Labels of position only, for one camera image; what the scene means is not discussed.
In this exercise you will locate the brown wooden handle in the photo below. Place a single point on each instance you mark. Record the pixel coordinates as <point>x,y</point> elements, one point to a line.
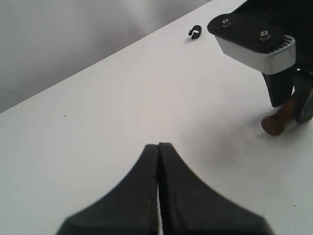
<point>275,124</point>

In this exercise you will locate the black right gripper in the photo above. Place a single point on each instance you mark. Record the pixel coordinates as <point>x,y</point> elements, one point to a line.
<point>295,18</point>

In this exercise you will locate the small black plastic clip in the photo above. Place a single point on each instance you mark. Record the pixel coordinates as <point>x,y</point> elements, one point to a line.
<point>195,32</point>

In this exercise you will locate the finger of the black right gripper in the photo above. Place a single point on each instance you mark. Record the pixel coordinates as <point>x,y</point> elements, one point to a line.
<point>303,84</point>

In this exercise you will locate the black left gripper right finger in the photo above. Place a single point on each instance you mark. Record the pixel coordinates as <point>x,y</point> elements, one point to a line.
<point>190,207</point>

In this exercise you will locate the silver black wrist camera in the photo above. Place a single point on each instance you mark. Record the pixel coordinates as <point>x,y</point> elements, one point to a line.
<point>254,43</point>

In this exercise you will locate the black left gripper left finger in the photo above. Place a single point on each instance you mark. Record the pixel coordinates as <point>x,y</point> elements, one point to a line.
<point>128,209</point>

